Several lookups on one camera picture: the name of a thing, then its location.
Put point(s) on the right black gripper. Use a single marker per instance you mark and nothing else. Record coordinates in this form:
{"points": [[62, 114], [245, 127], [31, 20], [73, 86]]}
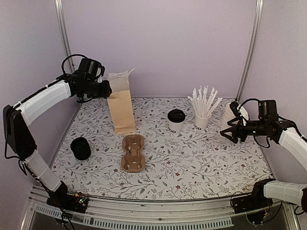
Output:
{"points": [[241, 129]]}

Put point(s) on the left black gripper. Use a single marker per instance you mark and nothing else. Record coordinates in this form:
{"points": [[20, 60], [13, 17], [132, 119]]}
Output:
{"points": [[105, 92]]}

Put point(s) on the brown paper bag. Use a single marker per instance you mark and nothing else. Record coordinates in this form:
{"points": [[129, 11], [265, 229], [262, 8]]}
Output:
{"points": [[120, 104]]}

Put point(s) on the black cup lid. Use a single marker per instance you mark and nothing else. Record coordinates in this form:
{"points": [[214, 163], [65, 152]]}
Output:
{"points": [[176, 116]]}

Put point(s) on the white paper coffee cup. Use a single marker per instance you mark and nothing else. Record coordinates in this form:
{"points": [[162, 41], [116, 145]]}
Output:
{"points": [[175, 127]]}

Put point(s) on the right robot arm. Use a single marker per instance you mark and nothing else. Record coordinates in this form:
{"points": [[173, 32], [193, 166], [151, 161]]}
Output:
{"points": [[288, 160]]}

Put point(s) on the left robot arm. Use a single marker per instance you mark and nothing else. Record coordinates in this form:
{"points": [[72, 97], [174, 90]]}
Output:
{"points": [[18, 118]]}

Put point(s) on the stack of white paper cups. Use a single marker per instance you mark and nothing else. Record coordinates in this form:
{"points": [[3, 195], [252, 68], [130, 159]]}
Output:
{"points": [[228, 115]]}

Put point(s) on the cup holding straws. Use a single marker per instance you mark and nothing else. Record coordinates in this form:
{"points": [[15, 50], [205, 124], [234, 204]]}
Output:
{"points": [[200, 122]]}

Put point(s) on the bundle of wrapped straws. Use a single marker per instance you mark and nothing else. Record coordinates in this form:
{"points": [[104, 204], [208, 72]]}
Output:
{"points": [[204, 101]]}

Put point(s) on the floral table mat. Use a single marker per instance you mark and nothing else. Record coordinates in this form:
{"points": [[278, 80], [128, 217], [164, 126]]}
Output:
{"points": [[190, 165]]}

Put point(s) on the stack of black lids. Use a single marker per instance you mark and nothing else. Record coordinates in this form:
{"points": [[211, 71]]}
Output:
{"points": [[80, 148]]}

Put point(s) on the brown cardboard cup carrier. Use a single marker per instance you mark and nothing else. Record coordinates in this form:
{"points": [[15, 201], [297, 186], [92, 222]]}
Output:
{"points": [[133, 161]]}

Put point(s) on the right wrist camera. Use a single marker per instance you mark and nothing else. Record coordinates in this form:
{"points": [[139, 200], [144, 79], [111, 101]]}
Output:
{"points": [[235, 107]]}

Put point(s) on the right aluminium frame post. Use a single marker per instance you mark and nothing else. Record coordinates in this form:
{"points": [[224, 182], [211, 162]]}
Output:
{"points": [[251, 49]]}

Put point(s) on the aluminium frame post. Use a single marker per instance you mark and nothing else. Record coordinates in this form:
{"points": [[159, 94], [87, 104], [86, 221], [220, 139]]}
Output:
{"points": [[65, 39], [251, 49]]}

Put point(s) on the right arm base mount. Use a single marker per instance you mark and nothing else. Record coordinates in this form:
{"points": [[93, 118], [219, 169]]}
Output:
{"points": [[255, 200]]}

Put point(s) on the left aluminium frame post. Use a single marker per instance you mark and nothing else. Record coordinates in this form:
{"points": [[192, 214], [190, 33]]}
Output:
{"points": [[65, 39]]}

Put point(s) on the front aluminium rail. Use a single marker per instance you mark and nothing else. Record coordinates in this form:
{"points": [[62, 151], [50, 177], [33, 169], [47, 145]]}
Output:
{"points": [[122, 214]]}

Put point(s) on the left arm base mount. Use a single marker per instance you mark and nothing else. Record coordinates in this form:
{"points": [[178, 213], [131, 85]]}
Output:
{"points": [[67, 201]]}

